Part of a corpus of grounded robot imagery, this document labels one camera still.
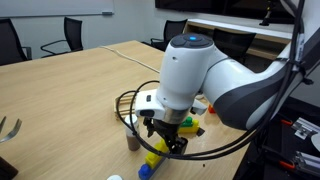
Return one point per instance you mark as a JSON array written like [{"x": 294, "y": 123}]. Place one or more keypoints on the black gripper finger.
[
  {"x": 167, "y": 143},
  {"x": 180, "y": 146}
]

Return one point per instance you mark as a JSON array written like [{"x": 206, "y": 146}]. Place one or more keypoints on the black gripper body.
[{"x": 163, "y": 128}]

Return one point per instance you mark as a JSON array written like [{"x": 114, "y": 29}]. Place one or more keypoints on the yellow and blue block stack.
[{"x": 153, "y": 160}]

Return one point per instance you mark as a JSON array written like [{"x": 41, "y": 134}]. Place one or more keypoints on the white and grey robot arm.
[{"x": 186, "y": 66}]

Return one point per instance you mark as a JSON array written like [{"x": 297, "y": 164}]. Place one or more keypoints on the yellow and green block stack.
[{"x": 191, "y": 128}]

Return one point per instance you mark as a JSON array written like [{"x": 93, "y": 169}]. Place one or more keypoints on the dark blue triangular piece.
[{"x": 200, "y": 132}]

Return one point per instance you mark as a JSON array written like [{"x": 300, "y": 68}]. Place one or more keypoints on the brown sauce bottle white cap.
[{"x": 132, "y": 141}]

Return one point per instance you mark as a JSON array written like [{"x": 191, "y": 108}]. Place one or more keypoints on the white round cap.
[{"x": 115, "y": 177}]

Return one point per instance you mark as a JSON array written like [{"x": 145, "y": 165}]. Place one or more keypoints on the black perforated board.
[{"x": 276, "y": 140}]

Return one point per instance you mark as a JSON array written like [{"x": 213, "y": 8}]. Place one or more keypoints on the black office chair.
[
  {"x": 73, "y": 31},
  {"x": 10, "y": 40},
  {"x": 173, "y": 30},
  {"x": 233, "y": 43}
]

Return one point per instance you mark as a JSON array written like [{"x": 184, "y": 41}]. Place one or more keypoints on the orange and black clamp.
[
  {"x": 286, "y": 165},
  {"x": 286, "y": 122}
]

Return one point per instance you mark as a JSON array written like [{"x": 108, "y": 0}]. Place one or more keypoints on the grey whiteboard eraser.
[{"x": 107, "y": 13}]

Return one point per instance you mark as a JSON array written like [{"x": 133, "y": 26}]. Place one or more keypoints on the grey metal disc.
[{"x": 316, "y": 142}]

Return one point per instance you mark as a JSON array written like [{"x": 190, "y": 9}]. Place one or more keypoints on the silver metal tongs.
[{"x": 15, "y": 128}]

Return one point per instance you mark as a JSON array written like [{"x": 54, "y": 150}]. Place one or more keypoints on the dark brown box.
[{"x": 6, "y": 170}]

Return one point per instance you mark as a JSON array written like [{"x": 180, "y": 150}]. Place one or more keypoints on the whiteboard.
[{"x": 50, "y": 6}]

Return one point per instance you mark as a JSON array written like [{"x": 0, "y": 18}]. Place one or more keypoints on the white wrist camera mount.
[{"x": 146, "y": 103}]

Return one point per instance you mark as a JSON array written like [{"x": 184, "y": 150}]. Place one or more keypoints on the aluminium bracket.
[{"x": 305, "y": 128}]

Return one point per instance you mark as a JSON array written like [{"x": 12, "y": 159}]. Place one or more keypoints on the ribbed aluminium rail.
[{"x": 306, "y": 163}]

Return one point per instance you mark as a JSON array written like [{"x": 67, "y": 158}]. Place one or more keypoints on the dark wall screen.
[{"x": 216, "y": 6}]

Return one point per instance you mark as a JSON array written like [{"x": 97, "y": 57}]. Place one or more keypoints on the black camera stand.
[{"x": 266, "y": 18}]

